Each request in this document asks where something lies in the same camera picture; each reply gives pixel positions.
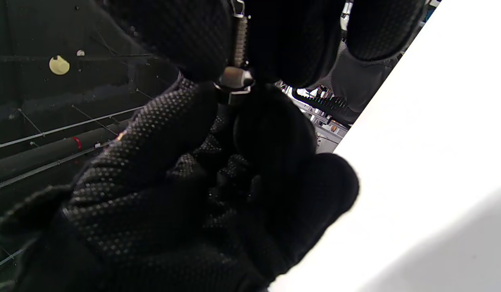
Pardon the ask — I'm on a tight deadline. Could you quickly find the person's right hand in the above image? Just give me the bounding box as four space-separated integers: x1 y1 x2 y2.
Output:
0 78 360 292

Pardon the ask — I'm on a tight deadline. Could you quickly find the person's left hand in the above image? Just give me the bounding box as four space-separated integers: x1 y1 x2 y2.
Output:
101 0 425 88

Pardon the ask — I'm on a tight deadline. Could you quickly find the silver screw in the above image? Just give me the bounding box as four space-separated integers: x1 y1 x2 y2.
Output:
214 12 255 104

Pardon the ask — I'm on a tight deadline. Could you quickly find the silver hex nut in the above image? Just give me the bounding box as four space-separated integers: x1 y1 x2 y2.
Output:
218 67 255 89

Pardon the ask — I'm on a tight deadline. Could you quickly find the round ceiling disc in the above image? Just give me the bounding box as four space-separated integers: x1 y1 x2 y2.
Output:
49 55 71 76

